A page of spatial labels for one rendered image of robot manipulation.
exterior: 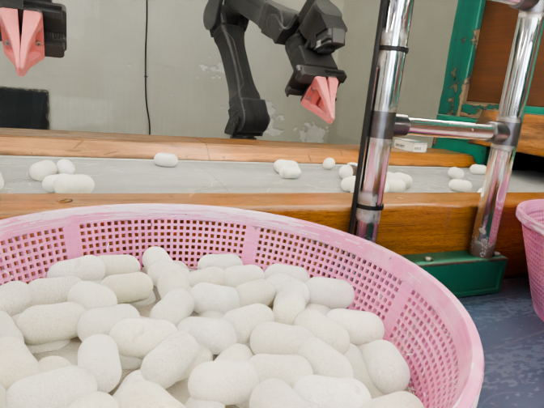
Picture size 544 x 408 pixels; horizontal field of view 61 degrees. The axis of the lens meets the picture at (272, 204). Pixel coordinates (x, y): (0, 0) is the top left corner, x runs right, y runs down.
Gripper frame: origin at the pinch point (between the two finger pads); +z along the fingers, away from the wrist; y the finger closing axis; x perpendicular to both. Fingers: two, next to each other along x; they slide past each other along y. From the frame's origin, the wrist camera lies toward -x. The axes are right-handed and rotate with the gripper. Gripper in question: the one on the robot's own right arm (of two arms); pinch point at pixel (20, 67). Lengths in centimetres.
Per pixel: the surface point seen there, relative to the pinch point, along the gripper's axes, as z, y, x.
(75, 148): 2.3, 6.1, 11.7
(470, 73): -15, 85, 3
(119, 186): 17.3, 10.2, 0.6
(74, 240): 32.1, 5.3, -13.3
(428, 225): 31, 38, -11
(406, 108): -94, 162, 84
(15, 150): 2.9, -1.4, 11.8
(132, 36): -162, 37, 112
